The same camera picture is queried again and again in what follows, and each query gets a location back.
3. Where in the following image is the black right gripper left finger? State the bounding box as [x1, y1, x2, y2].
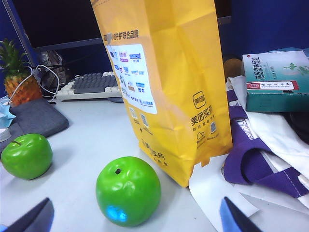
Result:
[0, 197, 55, 232]

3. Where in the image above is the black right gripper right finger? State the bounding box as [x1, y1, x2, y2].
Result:
[219, 196, 263, 232]

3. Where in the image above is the green apple with thin stem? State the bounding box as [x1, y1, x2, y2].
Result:
[0, 133, 53, 181]

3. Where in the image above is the white and purple tote bag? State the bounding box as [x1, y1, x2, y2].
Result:
[188, 74, 309, 232]

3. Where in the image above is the green apple with blue spot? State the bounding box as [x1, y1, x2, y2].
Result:
[95, 156, 162, 228]

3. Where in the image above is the silver grey bag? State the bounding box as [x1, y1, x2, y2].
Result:
[33, 52, 70, 97]

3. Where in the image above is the yellow printed paper bag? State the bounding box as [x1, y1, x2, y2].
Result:
[90, 0, 234, 188]

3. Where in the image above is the dark grey fabric pad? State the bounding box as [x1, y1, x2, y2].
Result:
[0, 98, 70, 143]

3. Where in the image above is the light blue face mask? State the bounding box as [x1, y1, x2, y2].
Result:
[0, 100, 16, 128]

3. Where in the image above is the artificial pineapple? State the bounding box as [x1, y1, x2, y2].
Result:
[0, 38, 43, 107]

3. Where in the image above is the white and grey keyboard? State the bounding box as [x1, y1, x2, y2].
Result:
[56, 71, 124, 102]

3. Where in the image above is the teal and white medicine box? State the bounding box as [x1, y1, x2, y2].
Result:
[242, 48, 309, 113]

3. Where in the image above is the brown kiwi fruit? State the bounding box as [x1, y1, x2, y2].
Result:
[223, 58, 244, 78]

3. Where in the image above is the blue cubicle partition panel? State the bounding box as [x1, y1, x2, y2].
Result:
[217, 0, 309, 63]

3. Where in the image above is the black computer monitor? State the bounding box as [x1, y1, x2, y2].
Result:
[3, 0, 107, 66]

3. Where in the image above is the thin white cable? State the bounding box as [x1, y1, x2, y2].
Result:
[8, 64, 60, 106]

